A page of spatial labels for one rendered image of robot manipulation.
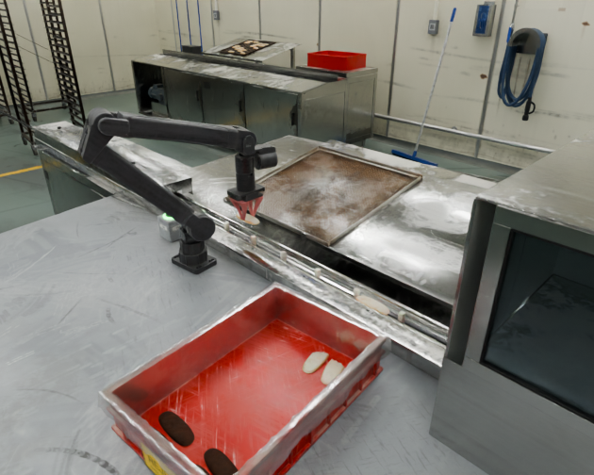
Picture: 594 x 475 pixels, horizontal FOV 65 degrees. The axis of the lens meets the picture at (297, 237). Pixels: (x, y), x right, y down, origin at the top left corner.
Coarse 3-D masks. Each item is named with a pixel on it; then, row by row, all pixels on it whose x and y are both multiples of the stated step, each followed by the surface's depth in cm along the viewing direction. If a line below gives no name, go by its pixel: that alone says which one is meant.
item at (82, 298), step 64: (0, 256) 147; (64, 256) 147; (128, 256) 147; (0, 320) 119; (64, 320) 119; (128, 320) 119; (192, 320) 119; (0, 384) 99; (64, 384) 99; (384, 384) 99; (0, 448) 86; (64, 448) 86; (128, 448) 86; (320, 448) 86; (384, 448) 86; (448, 448) 86
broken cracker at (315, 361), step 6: (312, 354) 106; (318, 354) 105; (324, 354) 106; (306, 360) 104; (312, 360) 104; (318, 360) 104; (324, 360) 105; (306, 366) 103; (312, 366) 102; (318, 366) 103; (306, 372) 101; (312, 372) 102
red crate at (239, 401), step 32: (256, 352) 107; (288, 352) 107; (192, 384) 99; (224, 384) 99; (256, 384) 99; (288, 384) 99; (320, 384) 99; (192, 416) 91; (224, 416) 91; (256, 416) 91; (288, 416) 91; (192, 448) 85; (224, 448) 85; (256, 448) 85
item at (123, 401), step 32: (288, 288) 113; (224, 320) 103; (256, 320) 112; (288, 320) 116; (320, 320) 108; (352, 320) 102; (160, 352) 93; (192, 352) 98; (224, 352) 106; (352, 352) 105; (384, 352) 97; (128, 384) 86; (160, 384) 93; (352, 384) 89; (128, 416) 79; (320, 416) 82; (160, 448) 74; (288, 448) 76
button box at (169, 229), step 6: (162, 216) 156; (162, 222) 155; (168, 222) 152; (174, 222) 154; (162, 228) 156; (168, 228) 153; (174, 228) 154; (162, 234) 158; (168, 234) 154; (174, 234) 155; (168, 240) 156; (174, 240) 156
